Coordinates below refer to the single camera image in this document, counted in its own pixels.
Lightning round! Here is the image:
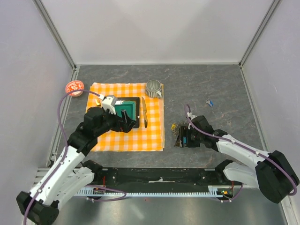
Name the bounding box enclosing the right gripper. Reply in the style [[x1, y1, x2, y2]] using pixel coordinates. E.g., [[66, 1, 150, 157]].
[[173, 126, 203, 147]]

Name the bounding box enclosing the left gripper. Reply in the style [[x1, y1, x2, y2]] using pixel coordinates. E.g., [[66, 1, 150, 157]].
[[96, 106, 137, 136]]

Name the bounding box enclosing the keyring with keys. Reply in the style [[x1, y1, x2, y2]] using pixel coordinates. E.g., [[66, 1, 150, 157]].
[[171, 121, 188, 136]]

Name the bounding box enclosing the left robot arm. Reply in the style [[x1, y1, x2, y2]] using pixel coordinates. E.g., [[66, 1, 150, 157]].
[[16, 107, 136, 225]]

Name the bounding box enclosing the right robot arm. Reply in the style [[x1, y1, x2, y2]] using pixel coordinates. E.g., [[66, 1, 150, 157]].
[[175, 114, 300, 203]]

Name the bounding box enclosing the teal square plate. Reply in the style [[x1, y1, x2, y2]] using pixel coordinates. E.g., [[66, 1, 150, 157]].
[[115, 97, 140, 128]]

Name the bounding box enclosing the gold knife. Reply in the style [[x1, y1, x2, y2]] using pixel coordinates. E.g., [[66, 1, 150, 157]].
[[142, 97, 148, 128]]

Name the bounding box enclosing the orange checkered cloth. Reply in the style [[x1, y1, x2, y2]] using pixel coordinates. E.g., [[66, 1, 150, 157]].
[[90, 83, 165, 152]]

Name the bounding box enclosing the small blue key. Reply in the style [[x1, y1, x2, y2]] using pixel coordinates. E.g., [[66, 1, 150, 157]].
[[205, 99, 213, 107]]

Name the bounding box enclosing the striped grey mug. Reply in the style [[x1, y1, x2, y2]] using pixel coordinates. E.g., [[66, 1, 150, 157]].
[[146, 80, 163, 98]]

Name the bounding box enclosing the red patterned small bowl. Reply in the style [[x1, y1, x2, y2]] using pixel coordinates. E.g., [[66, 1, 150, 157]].
[[65, 80, 84, 97]]

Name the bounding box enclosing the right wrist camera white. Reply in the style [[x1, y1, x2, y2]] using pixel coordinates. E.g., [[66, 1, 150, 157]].
[[186, 112, 196, 120]]

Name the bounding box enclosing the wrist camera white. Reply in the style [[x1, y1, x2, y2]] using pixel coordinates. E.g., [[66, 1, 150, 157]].
[[186, 112, 196, 120], [102, 95, 118, 115]]

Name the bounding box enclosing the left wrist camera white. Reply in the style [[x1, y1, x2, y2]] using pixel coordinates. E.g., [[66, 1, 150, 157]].
[[102, 95, 118, 115]]

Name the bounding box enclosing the grey cable duct rail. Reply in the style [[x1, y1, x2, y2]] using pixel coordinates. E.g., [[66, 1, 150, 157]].
[[75, 187, 233, 198]]

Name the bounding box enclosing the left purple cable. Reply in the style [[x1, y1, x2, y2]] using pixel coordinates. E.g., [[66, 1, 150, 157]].
[[22, 89, 106, 225]]

